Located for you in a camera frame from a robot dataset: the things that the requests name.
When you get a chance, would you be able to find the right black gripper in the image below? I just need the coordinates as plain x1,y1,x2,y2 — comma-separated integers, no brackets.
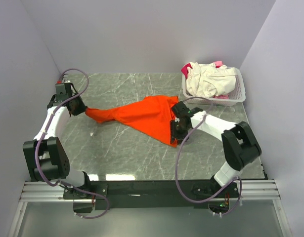
170,119,190,145

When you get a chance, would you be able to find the orange t shirt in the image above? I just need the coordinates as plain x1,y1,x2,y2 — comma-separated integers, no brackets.
86,95,179,148

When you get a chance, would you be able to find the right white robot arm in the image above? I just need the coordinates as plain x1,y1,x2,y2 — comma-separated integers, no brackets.
171,101,262,197

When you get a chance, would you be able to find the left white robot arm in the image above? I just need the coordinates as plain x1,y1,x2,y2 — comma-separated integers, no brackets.
23,81,92,198

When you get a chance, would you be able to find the cream white t shirt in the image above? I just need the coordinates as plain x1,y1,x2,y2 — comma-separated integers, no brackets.
185,62,238,98

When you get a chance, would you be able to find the white plastic laundry basket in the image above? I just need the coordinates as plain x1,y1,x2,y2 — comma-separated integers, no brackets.
182,67,246,107

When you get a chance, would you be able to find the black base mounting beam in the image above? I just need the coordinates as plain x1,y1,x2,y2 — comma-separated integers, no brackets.
63,180,239,213

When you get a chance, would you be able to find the pink garment in basket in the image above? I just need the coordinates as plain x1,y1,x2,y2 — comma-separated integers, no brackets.
181,61,229,99

